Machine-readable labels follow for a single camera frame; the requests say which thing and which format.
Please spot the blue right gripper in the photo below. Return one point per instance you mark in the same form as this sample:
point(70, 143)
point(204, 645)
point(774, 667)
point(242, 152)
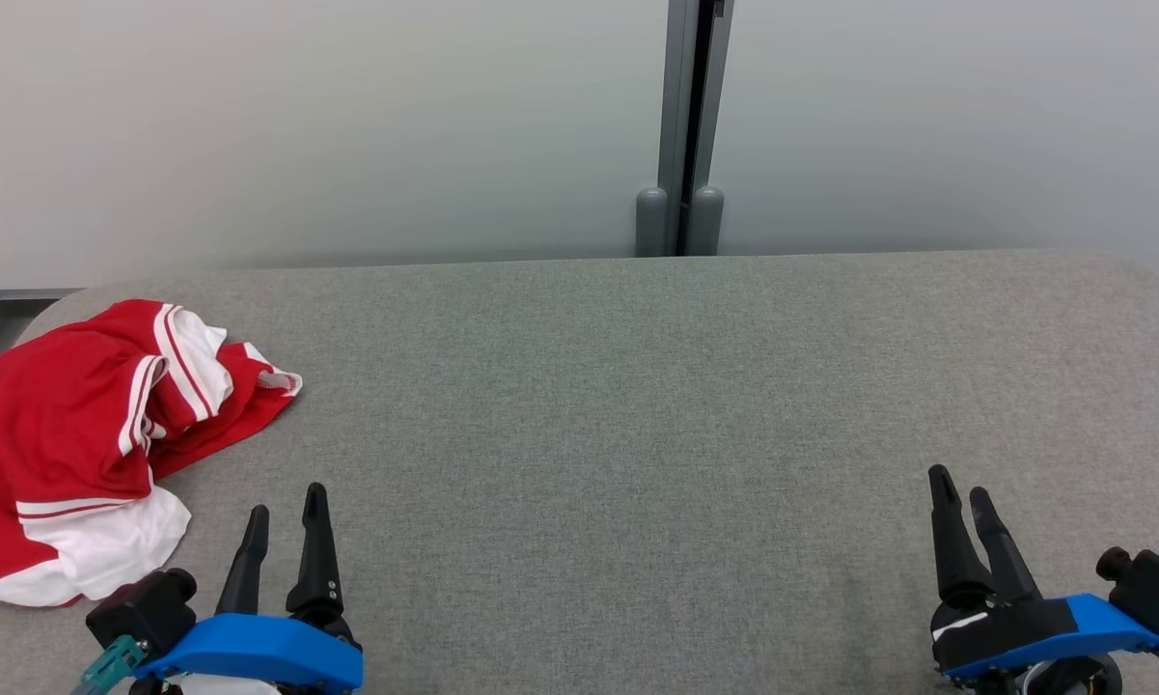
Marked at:
point(1052, 632)

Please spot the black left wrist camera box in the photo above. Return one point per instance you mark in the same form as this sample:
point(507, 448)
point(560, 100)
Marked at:
point(145, 608)

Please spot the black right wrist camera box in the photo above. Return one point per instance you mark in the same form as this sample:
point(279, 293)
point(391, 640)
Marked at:
point(1153, 584)

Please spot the teal left camera connector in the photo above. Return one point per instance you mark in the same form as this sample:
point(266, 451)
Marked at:
point(111, 666)

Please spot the red Bulls 23 jersey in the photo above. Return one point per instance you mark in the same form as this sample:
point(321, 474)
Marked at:
point(48, 405)

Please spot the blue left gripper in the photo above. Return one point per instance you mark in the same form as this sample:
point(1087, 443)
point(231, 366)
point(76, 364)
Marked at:
point(261, 649)

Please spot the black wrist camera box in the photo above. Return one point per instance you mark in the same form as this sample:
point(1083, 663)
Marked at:
point(145, 608)
point(1153, 584)

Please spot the grey metal wall post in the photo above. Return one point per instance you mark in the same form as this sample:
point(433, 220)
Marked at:
point(680, 97)

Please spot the grey cylinder bumper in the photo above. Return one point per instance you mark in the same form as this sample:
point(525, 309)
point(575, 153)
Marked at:
point(651, 224)
point(705, 222)

